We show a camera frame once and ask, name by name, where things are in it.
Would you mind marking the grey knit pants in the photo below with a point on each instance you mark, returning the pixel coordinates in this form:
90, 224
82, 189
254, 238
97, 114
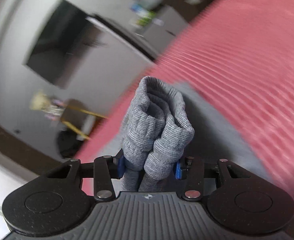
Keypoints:
164, 122

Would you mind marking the grey cabinet with round knob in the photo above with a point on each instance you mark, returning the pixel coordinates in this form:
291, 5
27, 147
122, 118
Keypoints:
162, 29

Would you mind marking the cream flower bouquet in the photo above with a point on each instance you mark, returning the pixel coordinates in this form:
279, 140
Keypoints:
41, 102

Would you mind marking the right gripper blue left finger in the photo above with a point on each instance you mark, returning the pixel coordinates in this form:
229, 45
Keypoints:
107, 168

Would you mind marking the round white side table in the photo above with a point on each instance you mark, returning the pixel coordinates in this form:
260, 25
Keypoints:
79, 119

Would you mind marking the green plant in pot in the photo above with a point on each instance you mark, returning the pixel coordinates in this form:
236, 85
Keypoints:
144, 19

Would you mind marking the black wall television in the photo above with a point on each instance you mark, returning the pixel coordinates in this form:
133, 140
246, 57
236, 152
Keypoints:
65, 40

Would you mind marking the pink ribbed bed blanket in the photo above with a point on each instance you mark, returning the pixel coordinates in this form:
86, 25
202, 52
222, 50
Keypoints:
238, 57

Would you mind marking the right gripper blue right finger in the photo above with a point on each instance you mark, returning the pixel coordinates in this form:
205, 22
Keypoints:
191, 170

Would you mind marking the blue white box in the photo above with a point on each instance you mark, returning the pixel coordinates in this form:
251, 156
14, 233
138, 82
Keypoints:
139, 10

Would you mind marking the black bag on floor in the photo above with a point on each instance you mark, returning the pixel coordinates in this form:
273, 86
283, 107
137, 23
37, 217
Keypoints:
68, 144

